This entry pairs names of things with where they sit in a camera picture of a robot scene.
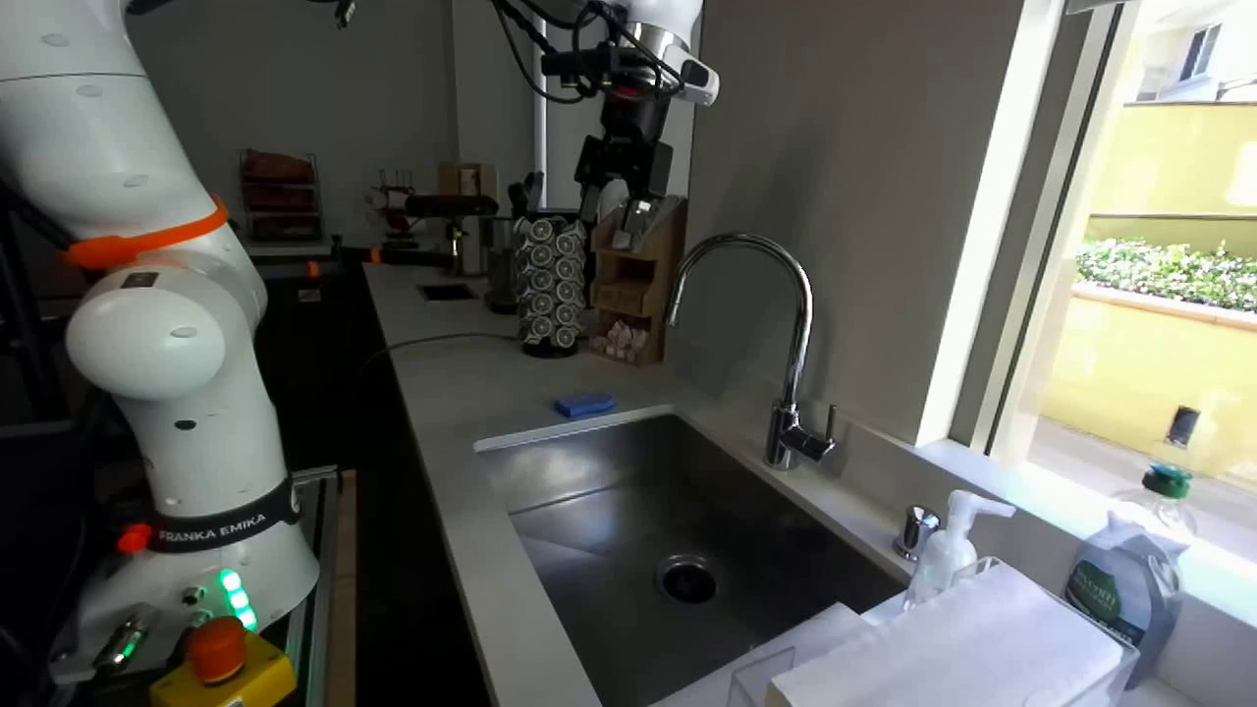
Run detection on chrome kitchen faucet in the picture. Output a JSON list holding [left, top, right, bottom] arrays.
[[663, 232, 839, 470]]

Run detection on chrome sink button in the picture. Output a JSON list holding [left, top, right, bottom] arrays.
[[897, 506, 944, 553]]

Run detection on white folded paper towel stack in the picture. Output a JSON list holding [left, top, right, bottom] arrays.
[[765, 567, 1131, 707]]

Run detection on black coffee machine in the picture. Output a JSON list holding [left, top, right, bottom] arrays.
[[373, 160, 499, 274]]

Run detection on clear green-label dish soap bottle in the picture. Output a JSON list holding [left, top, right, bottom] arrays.
[[1064, 465, 1198, 693]]

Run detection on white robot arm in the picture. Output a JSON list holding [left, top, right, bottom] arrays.
[[0, 0, 318, 656]]

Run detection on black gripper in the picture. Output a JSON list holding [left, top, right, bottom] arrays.
[[572, 83, 673, 245]]

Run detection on stainless steel sink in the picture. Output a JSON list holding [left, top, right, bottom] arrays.
[[474, 411, 902, 707]]

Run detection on blue sponge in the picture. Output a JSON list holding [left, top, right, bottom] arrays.
[[553, 392, 617, 419]]

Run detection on wooden condiment organizer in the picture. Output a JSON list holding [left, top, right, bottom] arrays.
[[588, 197, 687, 367]]

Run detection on clear plastic container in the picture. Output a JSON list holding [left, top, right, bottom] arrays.
[[728, 648, 792, 707]]

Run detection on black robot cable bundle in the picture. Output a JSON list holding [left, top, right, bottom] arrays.
[[490, 0, 682, 109]]

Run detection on clear pump soap bottle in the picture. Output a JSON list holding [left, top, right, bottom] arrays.
[[906, 490, 1012, 601]]

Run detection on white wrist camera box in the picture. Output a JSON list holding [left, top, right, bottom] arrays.
[[623, 22, 719, 106]]

